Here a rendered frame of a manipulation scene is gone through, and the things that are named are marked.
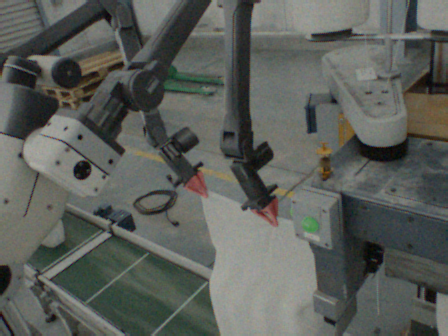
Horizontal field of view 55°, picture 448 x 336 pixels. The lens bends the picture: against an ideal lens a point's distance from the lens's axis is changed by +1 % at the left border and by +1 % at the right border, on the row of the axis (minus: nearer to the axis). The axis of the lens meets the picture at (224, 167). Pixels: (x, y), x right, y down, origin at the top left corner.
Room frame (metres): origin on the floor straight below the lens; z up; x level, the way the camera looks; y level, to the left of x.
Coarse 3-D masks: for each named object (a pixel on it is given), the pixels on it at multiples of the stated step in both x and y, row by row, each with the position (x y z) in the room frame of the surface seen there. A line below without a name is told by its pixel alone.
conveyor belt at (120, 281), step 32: (96, 256) 1.85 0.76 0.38; (128, 256) 1.80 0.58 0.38; (64, 288) 1.65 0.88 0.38; (96, 288) 1.60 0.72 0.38; (128, 288) 1.56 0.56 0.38; (160, 288) 1.52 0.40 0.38; (192, 288) 1.47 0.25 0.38; (128, 320) 1.36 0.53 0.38; (160, 320) 1.32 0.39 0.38; (192, 320) 1.29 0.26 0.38
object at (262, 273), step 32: (224, 224) 1.08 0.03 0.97; (256, 224) 0.97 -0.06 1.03; (288, 224) 0.90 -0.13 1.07; (224, 256) 1.07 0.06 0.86; (256, 256) 0.99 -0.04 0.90; (288, 256) 0.91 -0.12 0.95; (224, 288) 0.99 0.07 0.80; (256, 288) 0.94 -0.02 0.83; (288, 288) 0.89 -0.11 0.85; (224, 320) 1.01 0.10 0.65; (256, 320) 0.90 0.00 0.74; (288, 320) 0.84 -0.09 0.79; (320, 320) 0.84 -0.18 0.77
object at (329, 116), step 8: (320, 104) 1.06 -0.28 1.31; (328, 104) 1.05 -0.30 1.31; (336, 104) 1.03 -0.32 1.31; (320, 112) 1.06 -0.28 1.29; (328, 112) 1.05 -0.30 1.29; (336, 112) 1.03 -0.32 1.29; (320, 120) 1.07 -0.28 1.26; (328, 120) 1.05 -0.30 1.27; (336, 120) 1.03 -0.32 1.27; (320, 128) 1.07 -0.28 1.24; (328, 128) 1.05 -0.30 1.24; (336, 128) 1.03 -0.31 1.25; (352, 128) 0.99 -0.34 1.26; (320, 136) 1.07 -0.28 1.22; (328, 136) 1.05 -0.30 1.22; (336, 136) 1.03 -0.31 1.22; (320, 144) 1.07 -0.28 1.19; (328, 144) 1.05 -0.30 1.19; (336, 144) 1.03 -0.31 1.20
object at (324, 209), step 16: (304, 192) 0.63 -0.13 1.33; (320, 192) 0.62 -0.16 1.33; (304, 208) 0.61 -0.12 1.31; (320, 208) 0.59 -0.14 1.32; (336, 208) 0.59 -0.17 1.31; (320, 224) 0.59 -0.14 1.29; (336, 224) 0.59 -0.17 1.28; (304, 240) 0.61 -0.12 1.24; (320, 240) 0.59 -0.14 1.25; (336, 240) 0.59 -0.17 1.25
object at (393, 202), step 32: (352, 160) 0.69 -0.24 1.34; (416, 160) 0.66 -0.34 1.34; (352, 192) 0.60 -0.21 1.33; (384, 192) 0.58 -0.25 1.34; (416, 192) 0.56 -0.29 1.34; (352, 224) 0.60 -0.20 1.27; (384, 224) 0.56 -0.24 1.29; (416, 224) 0.52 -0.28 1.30; (320, 256) 0.64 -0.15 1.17; (352, 256) 0.63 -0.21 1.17; (320, 288) 0.65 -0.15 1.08; (352, 288) 0.62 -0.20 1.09
